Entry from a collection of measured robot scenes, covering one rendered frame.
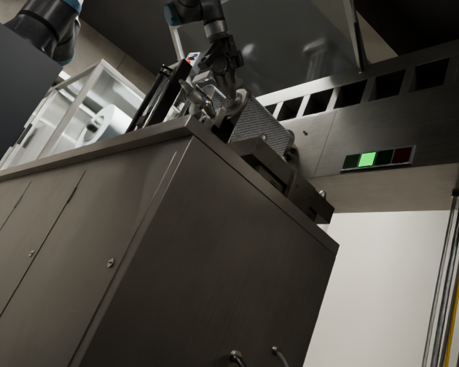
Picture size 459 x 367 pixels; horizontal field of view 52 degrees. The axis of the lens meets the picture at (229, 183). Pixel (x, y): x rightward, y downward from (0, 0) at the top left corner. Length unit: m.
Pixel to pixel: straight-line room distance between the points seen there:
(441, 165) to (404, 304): 1.40
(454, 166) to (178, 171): 0.77
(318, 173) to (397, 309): 1.26
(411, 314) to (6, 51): 2.21
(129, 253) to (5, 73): 0.50
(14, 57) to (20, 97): 0.10
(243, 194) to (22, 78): 0.59
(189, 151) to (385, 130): 0.76
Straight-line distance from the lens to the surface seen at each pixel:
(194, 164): 1.12
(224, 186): 1.17
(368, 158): 1.59
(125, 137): 1.36
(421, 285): 2.73
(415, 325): 2.66
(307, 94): 2.05
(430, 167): 1.47
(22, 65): 1.23
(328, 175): 1.65
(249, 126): 1.61
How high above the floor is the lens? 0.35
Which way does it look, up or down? 24 degrees up
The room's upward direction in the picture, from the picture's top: 23 degrees clockwise
